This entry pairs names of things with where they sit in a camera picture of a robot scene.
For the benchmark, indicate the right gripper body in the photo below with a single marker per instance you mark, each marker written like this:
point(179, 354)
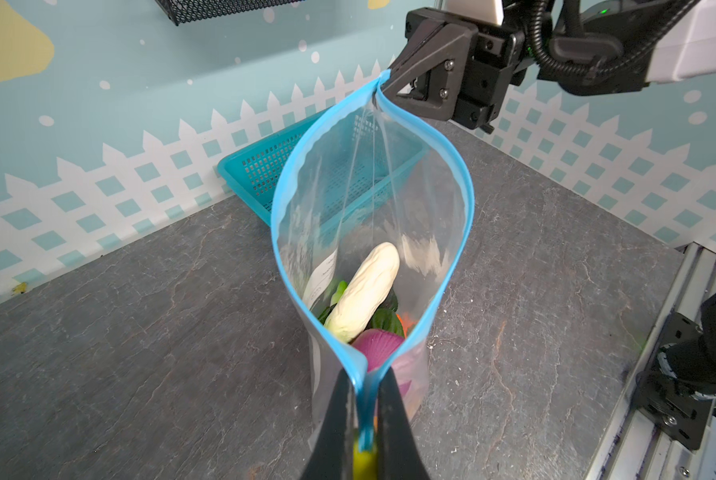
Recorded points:
point(498, 59)

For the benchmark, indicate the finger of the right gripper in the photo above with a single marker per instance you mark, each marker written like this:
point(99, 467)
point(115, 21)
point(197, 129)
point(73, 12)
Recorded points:
point(426, 78)

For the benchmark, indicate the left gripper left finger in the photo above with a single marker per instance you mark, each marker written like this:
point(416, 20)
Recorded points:
point(332, 457)

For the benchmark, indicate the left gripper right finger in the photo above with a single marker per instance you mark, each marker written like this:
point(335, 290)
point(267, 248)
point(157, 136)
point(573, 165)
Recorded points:
point(398, 457)

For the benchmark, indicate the purple onion toy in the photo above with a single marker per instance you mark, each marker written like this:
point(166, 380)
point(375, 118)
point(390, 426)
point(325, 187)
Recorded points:
point(377, 346)

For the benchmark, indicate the orange carrot toy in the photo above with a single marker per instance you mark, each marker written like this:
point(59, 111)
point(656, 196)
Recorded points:
point(407, 323)

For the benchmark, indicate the white radish toy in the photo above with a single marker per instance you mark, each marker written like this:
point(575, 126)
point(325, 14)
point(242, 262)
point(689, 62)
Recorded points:
point(378, 271)

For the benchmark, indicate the green leafy vegetable toy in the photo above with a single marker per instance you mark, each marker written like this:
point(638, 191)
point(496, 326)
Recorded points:
point(348, 327)

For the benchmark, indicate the teal plastic basket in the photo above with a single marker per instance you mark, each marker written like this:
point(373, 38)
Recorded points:
point(262, 174)

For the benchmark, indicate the clear zip top bag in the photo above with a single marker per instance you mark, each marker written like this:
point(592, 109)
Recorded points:
point(432, 220)

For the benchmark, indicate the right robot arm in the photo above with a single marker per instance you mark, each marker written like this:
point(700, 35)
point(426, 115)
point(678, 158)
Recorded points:
point(613, 46)

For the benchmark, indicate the aluminium front rail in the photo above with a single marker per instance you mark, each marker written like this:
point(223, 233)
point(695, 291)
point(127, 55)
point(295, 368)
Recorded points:
point(632, 447)

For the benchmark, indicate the black mesh wall basket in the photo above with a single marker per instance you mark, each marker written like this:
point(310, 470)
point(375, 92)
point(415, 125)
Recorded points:
point(186, 11)

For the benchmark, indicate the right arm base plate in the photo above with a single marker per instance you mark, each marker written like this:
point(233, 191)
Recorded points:
point(663, 399)

